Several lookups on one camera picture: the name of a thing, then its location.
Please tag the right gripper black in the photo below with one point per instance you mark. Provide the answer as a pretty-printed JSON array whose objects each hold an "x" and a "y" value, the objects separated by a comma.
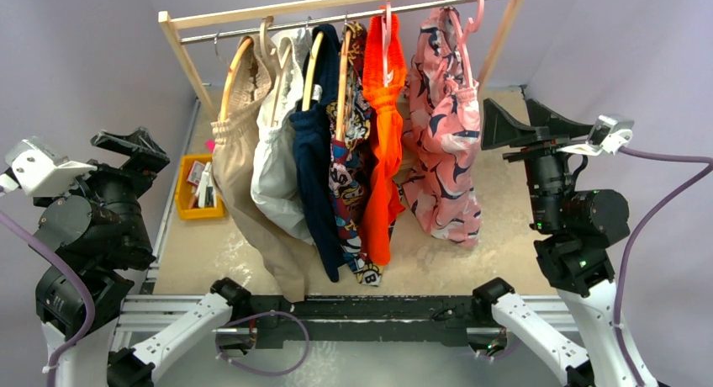
[{"x": 541, "y": 148}]

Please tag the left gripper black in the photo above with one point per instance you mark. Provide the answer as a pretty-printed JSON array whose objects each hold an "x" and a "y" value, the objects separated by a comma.
[{"x": 146, "y": 158}]

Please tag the pink shark print shorts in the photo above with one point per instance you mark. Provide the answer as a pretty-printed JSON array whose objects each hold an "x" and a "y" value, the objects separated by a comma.
[{"x": 443, "y": 131}]

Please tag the pink plastic hanger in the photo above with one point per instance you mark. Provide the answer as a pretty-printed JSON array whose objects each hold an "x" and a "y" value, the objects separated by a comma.
[
  {"x": 471, "y": 26},
  {"x": 386, "y": 22}
]

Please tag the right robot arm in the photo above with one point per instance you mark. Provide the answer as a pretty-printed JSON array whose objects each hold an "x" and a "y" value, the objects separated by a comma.
[{"x": 577, "y": 227}]

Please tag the orange hanger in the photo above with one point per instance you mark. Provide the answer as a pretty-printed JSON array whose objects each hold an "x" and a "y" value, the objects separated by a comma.
[{"x": 241, "y": 62}]

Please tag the white shorts on hanger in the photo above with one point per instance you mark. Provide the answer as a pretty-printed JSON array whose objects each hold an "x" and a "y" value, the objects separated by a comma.
[{"x": 274, "y": 187}]

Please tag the orange shorts on hanger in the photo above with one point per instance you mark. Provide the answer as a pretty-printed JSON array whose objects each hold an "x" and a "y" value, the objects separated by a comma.
[{"x": 384, "y": 205}]

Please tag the navy shorts on hanger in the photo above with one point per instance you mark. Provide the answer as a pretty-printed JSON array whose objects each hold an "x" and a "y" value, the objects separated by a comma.
[{"x": 311, "y": 147}]

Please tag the beige shorts on hanger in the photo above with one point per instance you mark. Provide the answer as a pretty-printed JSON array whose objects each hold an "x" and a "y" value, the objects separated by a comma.
[{"x": 232, "y": 167}]

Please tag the patterned shorts on hanger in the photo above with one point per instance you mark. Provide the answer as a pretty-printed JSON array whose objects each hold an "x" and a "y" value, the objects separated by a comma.
[{"x": 351, "y": 161}]

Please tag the yellow plastic bin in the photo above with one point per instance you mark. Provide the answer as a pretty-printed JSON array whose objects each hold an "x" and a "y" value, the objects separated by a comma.
[{"x": 196, "y": 196}]

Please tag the wooden clothes rack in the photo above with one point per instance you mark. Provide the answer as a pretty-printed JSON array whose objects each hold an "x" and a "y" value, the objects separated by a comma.
[{"x": 314, "y": 12}]

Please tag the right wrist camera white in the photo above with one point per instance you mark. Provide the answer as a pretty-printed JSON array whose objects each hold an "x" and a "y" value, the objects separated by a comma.
[{"x": 608, "y": 135}]

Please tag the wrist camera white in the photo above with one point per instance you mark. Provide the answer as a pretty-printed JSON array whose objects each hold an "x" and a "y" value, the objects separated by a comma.
[
  {"x": 40, "y": 171},
  {"x": 608, "y": 135}
]

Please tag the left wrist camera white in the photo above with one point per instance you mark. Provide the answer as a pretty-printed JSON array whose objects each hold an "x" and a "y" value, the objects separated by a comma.
[{"x": 40, "y": 171}]

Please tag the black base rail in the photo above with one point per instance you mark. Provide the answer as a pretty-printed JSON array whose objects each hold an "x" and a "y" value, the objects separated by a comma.
[{"x": 452, "y": 320}]

